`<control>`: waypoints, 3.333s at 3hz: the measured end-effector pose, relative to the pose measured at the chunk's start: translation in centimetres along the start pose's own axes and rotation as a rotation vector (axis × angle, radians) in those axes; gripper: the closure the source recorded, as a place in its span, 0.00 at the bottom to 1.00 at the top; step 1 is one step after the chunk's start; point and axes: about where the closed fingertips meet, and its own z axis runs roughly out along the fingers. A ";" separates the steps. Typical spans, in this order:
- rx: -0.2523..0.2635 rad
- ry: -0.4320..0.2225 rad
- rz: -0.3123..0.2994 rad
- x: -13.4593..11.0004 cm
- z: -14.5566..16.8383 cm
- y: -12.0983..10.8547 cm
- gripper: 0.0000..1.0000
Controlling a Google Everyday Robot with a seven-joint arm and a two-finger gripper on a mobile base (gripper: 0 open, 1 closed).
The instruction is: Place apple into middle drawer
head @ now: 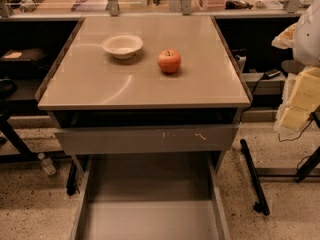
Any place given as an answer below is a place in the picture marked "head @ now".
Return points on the white paper bowl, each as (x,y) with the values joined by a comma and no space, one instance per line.
(122,46)

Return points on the black phone on shelf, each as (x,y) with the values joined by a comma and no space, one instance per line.
(271,74)

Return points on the grey drawer cabinet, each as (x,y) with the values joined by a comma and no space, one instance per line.
(90,88)

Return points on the open grey middle drawer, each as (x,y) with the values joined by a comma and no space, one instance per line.
(172,196)

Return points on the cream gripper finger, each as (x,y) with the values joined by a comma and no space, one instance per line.
(303,99)

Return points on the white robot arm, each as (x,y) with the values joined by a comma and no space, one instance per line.
(303,38)

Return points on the red apple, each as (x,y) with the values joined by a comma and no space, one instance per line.
(169,61)

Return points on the clear plastic bottle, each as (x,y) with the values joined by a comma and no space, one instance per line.
(47,164)

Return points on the closed grey top drawer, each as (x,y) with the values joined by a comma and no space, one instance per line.
(152,139)

